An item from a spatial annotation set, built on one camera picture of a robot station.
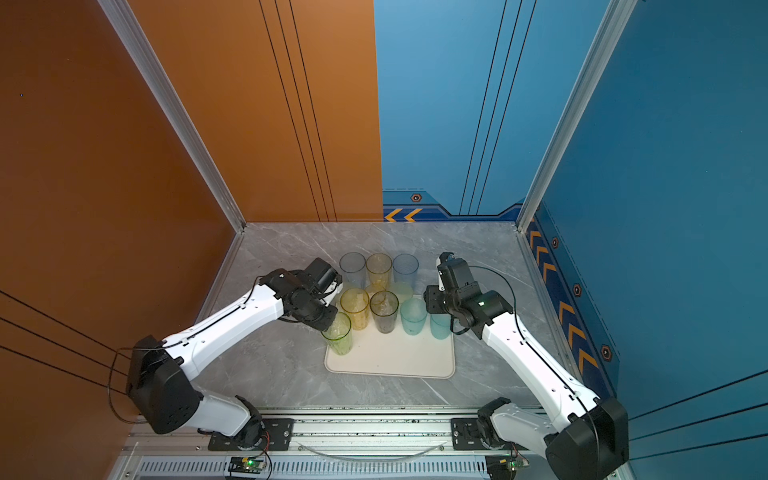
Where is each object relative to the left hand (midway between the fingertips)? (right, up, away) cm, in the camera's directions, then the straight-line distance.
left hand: (330, 319), depth 81 cm
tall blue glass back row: (+21, +13, +11) cm, 27 cm away
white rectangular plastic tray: (+18, -12, +6) cm, 22 cm away
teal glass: (+24, -1, +10) cm, 26 cm away
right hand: (+27, +7, -2) cm, 28 cm away
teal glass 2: (+31, -2, +2) cm, 31 cm away
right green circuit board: (+44, -33, -11) cm, 56 cm away
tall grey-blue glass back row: (+5, +14, +11) cm, 18 cm away
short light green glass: (+21, +6, +13) cm, 25 cm away
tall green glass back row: (+3, -3, -5) cm, 7 cm away
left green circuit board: (-18, -33, -10) cm, 39 cm away
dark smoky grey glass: (+15, +2, +9) cm, 17 cm away
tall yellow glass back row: (+13, +14, +11) cm, 22 cm away
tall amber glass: (+5, +2, +14) cm, 15 cm away
